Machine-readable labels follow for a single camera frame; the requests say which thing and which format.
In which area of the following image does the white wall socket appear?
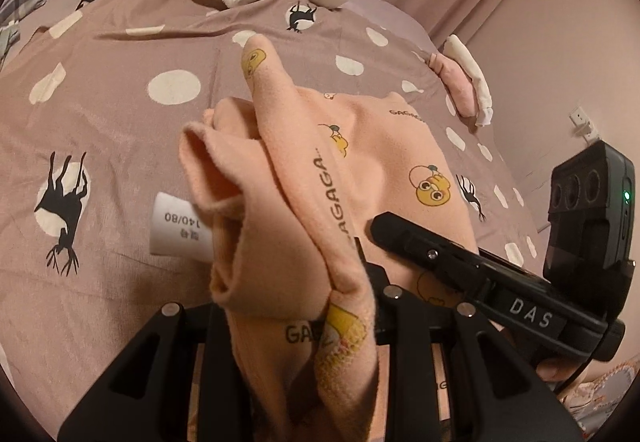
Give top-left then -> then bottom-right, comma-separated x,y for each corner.
570,106 -> 601,143

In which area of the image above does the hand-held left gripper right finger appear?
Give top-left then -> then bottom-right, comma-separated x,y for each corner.
352,239 -> 583,442

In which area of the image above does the mauve dotted bed sheet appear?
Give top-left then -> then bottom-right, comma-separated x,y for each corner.
0,0 -> 543,423

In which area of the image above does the black cable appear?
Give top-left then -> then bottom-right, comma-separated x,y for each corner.
555,357 -> 601,393

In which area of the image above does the pink and white cloth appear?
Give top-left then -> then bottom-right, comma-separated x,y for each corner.
427,34 -> 493,127

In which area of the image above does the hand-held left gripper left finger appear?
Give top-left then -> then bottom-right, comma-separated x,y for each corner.
57,302 -> 261,442

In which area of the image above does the patterned lace cloth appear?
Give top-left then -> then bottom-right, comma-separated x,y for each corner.
565,357 -> 640,428

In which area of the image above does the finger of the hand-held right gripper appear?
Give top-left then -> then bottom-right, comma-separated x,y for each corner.
370,212 -> 501,305

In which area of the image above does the peach cartoon print garment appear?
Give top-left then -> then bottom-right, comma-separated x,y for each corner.
150,32 -> 488,442

